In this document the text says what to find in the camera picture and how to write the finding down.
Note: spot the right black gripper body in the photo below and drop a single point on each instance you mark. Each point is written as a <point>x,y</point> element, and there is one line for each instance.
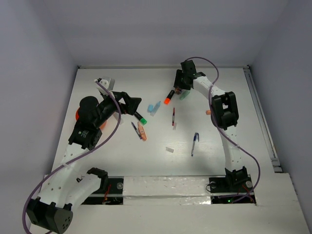
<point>187,87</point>

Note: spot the light blue highlighter cap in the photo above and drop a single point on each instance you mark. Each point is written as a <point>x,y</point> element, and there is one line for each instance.
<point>150,108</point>

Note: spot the black green-capped highlighter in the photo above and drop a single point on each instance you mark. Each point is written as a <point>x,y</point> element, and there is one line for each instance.
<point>140,118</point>

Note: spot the black orange-capped highlighter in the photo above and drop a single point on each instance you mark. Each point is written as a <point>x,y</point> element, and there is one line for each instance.
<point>169,97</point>

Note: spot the light blue highlighter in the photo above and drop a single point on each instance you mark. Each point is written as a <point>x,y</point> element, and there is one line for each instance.
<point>155,108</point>

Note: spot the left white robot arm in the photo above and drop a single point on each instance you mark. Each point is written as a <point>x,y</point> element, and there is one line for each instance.
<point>69,186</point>

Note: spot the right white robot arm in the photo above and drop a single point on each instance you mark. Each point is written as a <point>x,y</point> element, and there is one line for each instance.
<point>224,116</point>

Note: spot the purple gel pen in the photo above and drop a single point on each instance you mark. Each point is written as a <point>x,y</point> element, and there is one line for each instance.
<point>137,130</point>

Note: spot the orange pen holder cup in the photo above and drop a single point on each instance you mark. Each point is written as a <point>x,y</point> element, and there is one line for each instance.
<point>77,117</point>

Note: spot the red gel pen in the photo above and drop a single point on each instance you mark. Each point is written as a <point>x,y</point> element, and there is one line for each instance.
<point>173,117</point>

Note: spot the blue ballpoint pen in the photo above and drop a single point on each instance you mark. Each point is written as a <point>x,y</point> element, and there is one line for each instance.
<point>195,138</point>

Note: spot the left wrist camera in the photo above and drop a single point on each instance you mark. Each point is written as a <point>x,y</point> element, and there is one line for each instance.
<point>106,82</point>

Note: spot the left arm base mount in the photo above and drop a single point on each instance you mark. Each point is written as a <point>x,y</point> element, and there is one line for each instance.
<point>112,195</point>

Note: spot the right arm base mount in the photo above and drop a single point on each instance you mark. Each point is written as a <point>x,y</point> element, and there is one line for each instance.
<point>222,193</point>

